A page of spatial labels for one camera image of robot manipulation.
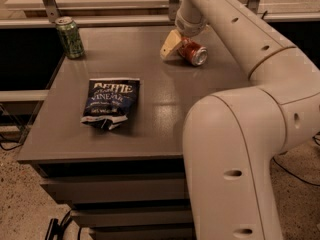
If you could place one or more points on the grey drawer cabinet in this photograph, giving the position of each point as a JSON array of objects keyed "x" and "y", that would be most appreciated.
[{"x": 127, "y": 183}]

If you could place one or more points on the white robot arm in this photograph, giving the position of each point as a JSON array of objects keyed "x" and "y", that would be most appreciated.
[{"x": 230, "y": 137}]

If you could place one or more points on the green soda can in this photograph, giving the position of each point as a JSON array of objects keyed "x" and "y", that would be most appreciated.
[{"x": 69, "y": 36}]

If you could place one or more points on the black plug bottom floor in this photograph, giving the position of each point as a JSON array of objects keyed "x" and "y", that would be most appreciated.
[{"x": 56, "y": 229}]

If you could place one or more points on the blue kettle chips bag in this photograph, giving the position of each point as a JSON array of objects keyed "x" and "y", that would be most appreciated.
[{"x": 109, "y": 101}]

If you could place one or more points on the metal railing frame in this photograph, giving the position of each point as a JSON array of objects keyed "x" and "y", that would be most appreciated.
[{"x": 37, "y": 13}]

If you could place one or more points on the red coke can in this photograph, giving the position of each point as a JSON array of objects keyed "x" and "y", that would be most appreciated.
[{"x": 193, "y": 52}]

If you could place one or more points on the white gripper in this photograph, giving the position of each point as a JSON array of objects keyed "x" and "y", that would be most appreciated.
[{"x": 187, "y": 26}]

